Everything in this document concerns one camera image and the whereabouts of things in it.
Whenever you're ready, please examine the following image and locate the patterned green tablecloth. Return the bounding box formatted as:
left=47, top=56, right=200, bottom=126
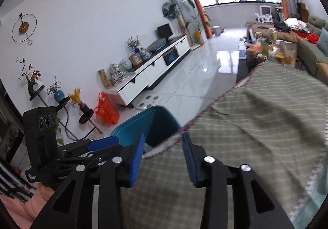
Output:
left=122, top=61, right=327, bottom=228

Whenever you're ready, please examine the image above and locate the white small trash can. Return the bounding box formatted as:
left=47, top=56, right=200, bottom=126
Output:
left=212, top=26, right=221, bottom=36

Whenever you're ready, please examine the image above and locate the white bathroom scale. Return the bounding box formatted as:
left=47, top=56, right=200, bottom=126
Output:
left=135, top=93, right=162, bottom=111

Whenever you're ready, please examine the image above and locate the white standing air conditioner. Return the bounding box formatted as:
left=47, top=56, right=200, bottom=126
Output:
left=172, top=0, right=206, bottom=43

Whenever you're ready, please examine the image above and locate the teal cushion far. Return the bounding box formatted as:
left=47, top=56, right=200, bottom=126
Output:
left=316, top=28, right=328, bottom=53

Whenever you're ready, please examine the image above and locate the orange plastic bag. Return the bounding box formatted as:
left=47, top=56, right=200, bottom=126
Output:
left=95, top=92, right=120, bottom=125

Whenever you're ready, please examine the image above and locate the teal plastic trash bin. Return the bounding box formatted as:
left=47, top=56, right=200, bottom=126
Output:
left=111, top=106, right=181, bottom=147

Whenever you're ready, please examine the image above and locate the framed picture on cabinet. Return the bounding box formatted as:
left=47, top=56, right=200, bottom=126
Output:
left=129, top=53, right=143, bottom=68

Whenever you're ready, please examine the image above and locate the person's left hand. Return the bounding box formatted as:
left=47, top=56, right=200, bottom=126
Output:
left=37, top=182, right=54, bottom=201

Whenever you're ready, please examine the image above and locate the round wire wall clock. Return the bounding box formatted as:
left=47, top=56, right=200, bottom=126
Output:
left=11, top=13, right=37, bottom=46

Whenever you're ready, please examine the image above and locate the black glass coffee table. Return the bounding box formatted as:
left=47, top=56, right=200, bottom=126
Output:
left=237, top=26, right=304, bottom=82

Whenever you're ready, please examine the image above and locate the tall green potted plant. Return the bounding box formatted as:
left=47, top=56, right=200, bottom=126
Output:
left=184, top=0, right=211, bottom=46

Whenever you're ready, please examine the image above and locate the left orange curtain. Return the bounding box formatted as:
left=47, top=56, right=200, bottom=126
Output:
left=194, top=0, right=213, bottom=39

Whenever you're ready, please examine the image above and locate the white office chair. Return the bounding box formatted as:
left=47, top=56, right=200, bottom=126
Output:
left=255, top=5, right=273, bottom=24

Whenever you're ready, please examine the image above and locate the white black tv cabinet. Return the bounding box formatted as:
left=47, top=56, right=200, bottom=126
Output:
left=107, top=36, right=191, bottom=107

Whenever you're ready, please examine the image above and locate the green brown sectional sofa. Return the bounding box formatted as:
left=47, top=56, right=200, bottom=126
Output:
left=251, top=15, right=327, bottom=84

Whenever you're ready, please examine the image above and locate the black plant stand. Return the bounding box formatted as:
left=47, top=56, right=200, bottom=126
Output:
left=27, top=82, right=104, bottom=142

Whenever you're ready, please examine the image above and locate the black monitor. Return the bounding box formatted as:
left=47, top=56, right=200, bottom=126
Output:
left=157, top=24, right=173, bottom=41

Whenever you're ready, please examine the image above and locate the pink sleeve forearm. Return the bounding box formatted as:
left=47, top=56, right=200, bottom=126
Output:
left=1, top=190, right=47, bottom=228

